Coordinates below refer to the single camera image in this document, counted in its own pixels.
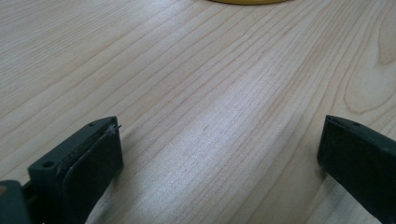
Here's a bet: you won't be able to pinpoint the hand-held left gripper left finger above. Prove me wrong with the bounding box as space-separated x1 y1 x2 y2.
21 116 124 224

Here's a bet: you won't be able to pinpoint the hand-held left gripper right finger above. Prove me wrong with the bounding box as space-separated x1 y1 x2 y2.
317 114 396 224

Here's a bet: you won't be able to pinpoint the yellow plate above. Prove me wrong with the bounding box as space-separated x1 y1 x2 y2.
208 0 289 6

